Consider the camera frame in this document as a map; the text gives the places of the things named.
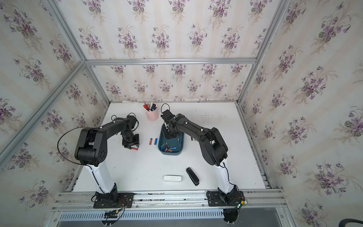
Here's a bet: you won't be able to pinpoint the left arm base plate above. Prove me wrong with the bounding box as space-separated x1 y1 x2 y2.
91 193 134 209

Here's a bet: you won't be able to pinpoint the pink pen cup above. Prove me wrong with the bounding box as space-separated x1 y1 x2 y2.
145 108 160 121

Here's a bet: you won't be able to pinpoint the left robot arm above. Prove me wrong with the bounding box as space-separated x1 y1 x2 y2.
74 113 140 194

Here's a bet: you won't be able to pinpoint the pens in cup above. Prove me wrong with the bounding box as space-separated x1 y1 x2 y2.
143 102 157 112

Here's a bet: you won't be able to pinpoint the white eraser case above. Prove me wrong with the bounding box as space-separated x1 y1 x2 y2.
163 175 182 182

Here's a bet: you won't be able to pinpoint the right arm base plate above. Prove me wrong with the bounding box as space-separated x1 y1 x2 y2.
206 189 246 207

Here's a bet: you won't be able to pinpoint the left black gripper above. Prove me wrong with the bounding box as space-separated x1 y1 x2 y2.
121 131 140 149

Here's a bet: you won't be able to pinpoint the black stapler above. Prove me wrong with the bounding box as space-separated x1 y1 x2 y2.
186 167 199 186

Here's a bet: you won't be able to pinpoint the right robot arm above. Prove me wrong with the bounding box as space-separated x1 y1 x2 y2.
161 110 233 194

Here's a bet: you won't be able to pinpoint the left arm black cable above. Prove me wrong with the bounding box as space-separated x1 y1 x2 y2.
57 127 91 166

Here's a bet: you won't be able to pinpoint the teal plastic storage box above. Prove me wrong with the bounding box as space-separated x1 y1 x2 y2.
157 125 184 156

